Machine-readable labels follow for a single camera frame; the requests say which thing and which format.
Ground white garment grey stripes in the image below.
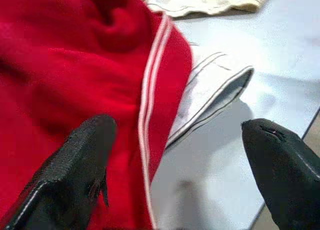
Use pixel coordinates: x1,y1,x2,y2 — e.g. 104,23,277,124
164,42,255,148

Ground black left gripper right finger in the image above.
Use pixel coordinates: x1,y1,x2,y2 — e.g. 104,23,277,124
241,118,320,230

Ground cream white garment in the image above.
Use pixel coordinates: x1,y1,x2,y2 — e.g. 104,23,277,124
139,0,272,17

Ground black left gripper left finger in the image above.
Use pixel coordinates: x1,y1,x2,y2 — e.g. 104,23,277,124
4,114,118,230

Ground red knit sweater white stripes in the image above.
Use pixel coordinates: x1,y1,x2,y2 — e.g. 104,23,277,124
0,0,195,230

